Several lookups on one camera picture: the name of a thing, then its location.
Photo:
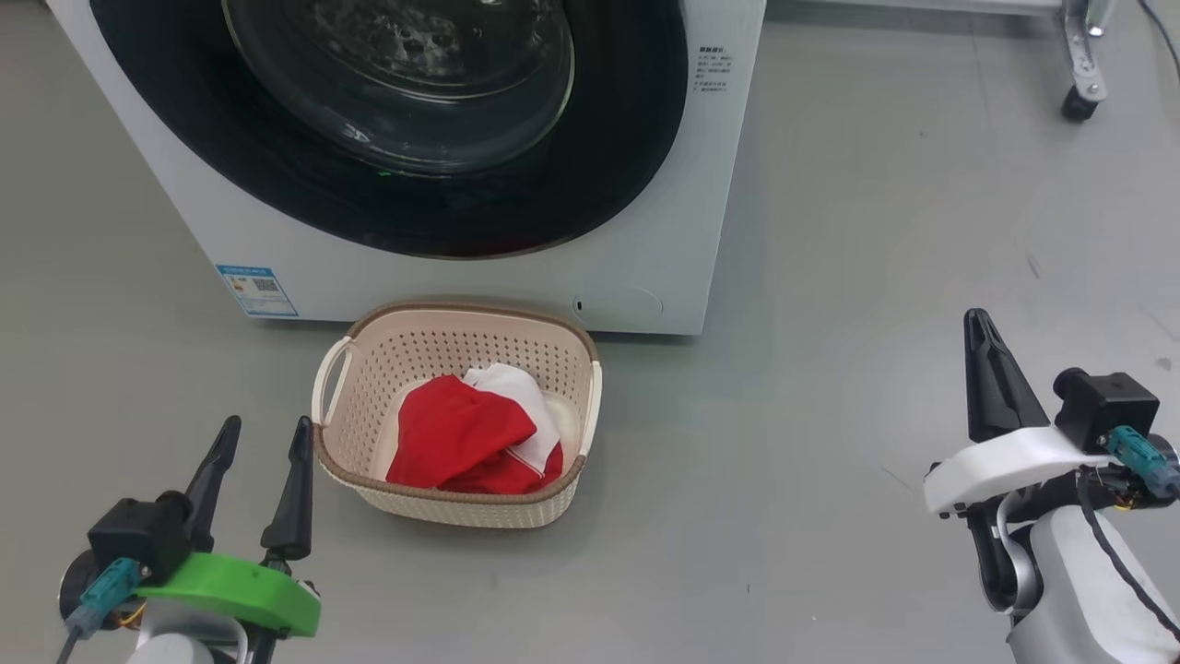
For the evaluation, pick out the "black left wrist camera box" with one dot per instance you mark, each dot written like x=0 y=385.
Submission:
x=138 y=539

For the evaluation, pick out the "white washing machine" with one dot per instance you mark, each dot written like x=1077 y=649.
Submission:
x=645 y=277

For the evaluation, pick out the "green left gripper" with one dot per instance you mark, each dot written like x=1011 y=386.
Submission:
x=240 y=595

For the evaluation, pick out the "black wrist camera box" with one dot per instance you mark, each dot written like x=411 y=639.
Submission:
x=1106 y=406
x=138 y=539

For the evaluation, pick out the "red and white garment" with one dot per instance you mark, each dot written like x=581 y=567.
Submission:
x=452 y=433

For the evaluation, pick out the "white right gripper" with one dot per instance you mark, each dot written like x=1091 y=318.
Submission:
x=1005 y=466

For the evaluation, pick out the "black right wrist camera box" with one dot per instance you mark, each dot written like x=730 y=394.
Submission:
x=1106 y=406

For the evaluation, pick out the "cream perforated laundry basket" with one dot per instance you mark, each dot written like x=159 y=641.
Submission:
x=387 y=369

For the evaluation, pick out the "blue energy label sticker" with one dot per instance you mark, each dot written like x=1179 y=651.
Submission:
x=258 y=290

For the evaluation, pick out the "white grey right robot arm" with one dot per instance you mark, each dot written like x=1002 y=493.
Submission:
x=1069 y=590

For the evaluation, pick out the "round glass washing machine door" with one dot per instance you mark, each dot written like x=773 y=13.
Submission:
x=599 y=138

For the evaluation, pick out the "grey wheeled stand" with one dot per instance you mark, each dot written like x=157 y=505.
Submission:
x=1083 y=55

